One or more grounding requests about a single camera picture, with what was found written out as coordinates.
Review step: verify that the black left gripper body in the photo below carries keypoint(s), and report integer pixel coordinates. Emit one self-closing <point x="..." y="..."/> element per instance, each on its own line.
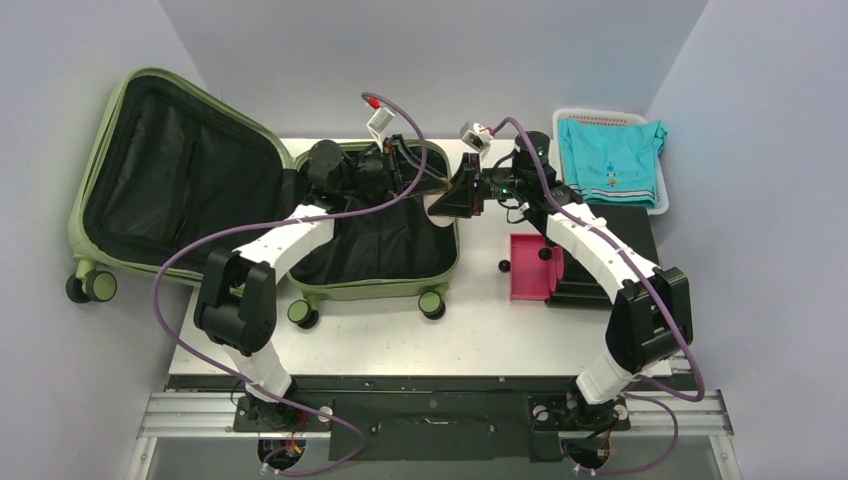
<point x="377" y="171"/>

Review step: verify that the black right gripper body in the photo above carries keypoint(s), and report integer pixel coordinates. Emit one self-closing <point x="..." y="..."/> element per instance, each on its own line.
<point x="472" y="183"/>

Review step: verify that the white perforated plastic basket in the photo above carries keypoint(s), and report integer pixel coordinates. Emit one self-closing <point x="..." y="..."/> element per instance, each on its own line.
<point x="609" y="119"/>

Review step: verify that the teal garment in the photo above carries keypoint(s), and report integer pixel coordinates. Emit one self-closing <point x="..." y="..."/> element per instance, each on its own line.
<point x="613" y="159"/>

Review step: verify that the black and pink storage organizer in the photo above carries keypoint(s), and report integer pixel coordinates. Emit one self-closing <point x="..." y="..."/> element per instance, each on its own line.
<point x="541" y="272"/>

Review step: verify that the green hard-shell suitcase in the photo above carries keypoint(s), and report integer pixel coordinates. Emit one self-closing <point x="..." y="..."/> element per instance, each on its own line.
<point x="173" y="164"/>

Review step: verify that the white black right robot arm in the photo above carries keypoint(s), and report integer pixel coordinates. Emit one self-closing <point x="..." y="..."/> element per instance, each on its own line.
<point x="650" y="319"/>

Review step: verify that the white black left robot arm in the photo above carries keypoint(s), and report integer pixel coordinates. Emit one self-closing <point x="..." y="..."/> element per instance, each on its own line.
<point x="237" y="306"/>

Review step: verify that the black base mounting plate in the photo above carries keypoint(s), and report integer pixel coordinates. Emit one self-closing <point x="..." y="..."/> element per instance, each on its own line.
<point x="420" y="418"/>

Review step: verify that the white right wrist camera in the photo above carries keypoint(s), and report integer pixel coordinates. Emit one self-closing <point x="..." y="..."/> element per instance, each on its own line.
<point x="476" y="136"/>

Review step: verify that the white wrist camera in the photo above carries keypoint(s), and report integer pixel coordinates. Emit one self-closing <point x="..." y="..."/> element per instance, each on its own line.
<point x="378" y="124"/>
<point x="476" y="136"/>

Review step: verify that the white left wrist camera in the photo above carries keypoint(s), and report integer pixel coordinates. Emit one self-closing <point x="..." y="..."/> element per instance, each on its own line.
<point x="378" y="124"/>

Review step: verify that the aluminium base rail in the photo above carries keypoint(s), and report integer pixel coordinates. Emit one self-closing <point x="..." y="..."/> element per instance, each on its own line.
<point x="213" y="415"/>

